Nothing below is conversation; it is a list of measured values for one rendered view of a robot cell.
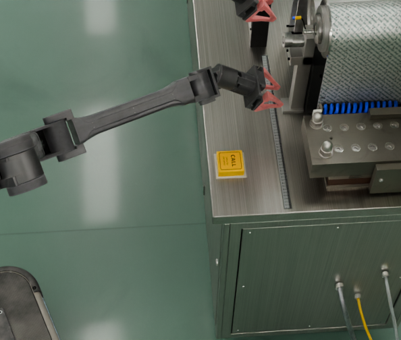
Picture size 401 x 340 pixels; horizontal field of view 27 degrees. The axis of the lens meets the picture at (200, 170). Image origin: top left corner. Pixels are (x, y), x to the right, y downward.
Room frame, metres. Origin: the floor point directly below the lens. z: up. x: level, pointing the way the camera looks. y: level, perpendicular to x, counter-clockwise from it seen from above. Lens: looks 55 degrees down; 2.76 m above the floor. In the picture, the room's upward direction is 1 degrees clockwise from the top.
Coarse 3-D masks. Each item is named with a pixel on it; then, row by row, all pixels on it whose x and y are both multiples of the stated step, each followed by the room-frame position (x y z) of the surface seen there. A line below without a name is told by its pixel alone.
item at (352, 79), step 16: (336, 64) 1.42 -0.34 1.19; (352, 64) 1.42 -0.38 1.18; (368, 64) 1.43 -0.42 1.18; (384, 64) 1.43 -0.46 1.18; (400, 64) 1.43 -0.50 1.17; (336, 80) 1.42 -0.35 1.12; (352, 80) 1.42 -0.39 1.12; (368, 80) 1.43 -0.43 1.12; (384, 80) 1.43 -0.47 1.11; (400, 80) 1.43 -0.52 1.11; (320, 96) 1.42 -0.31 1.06; (336, 96) 1.42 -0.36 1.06; (352, 96) 1.42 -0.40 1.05; (368, 96) 1.43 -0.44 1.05; (384, 96) 1.43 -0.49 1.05; (400, 96) 1.44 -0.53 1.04
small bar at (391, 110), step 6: (372, 108) 1.39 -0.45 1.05; (378, 108) 1.39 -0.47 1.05; (384, 108) 1.39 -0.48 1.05; (390, 108) 1.39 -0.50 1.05; (396, 108) 1.39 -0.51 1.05; (372, 114) 1.37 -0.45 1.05; (378, 114) 1.37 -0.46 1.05; (384, 114) 1.37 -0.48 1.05; (390, 114) 1.37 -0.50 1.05; (396, 114) 1.37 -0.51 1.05
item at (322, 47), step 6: (324, 6) 1.50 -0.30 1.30; (318, 12) 1.52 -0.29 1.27; (324, 12) 1.48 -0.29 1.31; (324, 18) 1.46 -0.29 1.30; (324, 24) 1.45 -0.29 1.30; (324, 30) 1.44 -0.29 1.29; (324, 36) 1.43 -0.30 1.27; (324, 42) 1.42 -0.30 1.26; (318, 48) 1.46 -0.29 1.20; (324, 48) 1.42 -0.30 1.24
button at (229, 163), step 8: (224, 152) 1.32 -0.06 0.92; (232, 152) 1.33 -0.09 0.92; (240, 152) 1.33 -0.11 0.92; (224, 160) 1.30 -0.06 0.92; (232, 160) 1.30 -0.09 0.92; (240, 160) 1.30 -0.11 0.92; (224, 168) 1.27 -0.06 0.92; (232, 168) 1.27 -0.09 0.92; (240, 168) 1.27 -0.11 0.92; (224, 176) 1.26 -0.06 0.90
